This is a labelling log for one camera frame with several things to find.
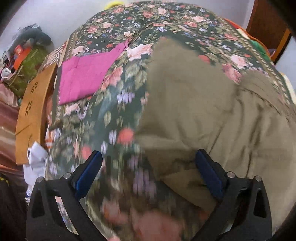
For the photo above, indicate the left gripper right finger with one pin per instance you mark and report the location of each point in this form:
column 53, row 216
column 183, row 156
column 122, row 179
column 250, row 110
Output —
column 242, row 211

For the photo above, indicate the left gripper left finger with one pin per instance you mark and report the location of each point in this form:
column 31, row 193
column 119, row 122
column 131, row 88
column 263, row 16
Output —
column 44, row 221

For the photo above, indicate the olive green pants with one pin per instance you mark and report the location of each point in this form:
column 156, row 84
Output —
column 245, row 127

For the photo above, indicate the crumpled white papers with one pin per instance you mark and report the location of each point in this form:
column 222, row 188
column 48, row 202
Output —
column 35, row 168

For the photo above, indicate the floral bedspread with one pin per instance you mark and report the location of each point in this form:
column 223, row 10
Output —
column 127, row 201

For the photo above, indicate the wooden lap desk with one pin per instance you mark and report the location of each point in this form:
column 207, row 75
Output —
column 31, row 123

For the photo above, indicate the pink curtain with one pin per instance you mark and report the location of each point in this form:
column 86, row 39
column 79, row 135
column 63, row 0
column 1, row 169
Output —
column 9, row 116

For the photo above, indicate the folded magenta cloth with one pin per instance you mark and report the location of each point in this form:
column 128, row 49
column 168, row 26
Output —
column 82, row 76

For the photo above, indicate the green bag of clutter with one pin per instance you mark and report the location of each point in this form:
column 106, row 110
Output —
column 23, row 58

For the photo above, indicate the colourful blanket under bedspread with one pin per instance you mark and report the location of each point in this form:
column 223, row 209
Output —
column 256, row 44

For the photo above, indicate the wooden door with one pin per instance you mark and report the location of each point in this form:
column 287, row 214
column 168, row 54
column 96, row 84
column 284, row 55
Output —
column 266, row 25

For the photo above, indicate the yellow curved headboard pipe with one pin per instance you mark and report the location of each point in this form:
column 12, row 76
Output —
column 113, row 4

